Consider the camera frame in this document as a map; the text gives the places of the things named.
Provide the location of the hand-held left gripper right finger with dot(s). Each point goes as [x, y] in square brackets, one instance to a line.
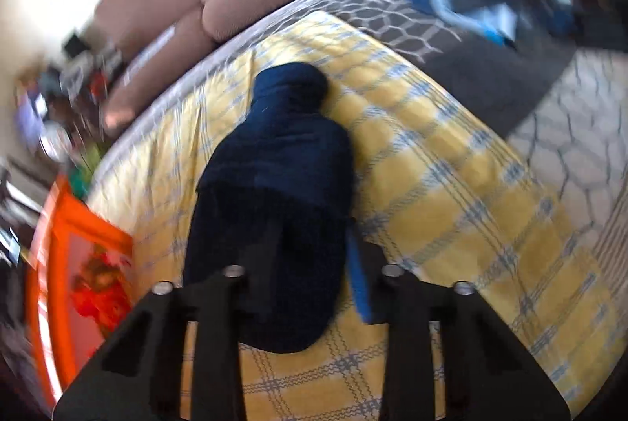
[358, 283]

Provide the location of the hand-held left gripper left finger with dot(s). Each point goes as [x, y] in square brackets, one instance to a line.
[267, 274]

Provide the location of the navy knit cloth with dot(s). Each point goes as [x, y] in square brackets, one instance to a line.
[294, 156]

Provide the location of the orange plastic basket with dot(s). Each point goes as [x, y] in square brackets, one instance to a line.
[54, 254]

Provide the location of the yellow plaid cloth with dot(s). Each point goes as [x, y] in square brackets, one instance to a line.
[441, 185]

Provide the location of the grey patterned blanket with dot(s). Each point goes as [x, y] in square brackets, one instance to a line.
[579, 131]

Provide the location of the brown sofa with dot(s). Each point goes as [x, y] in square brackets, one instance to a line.
[274, 4]

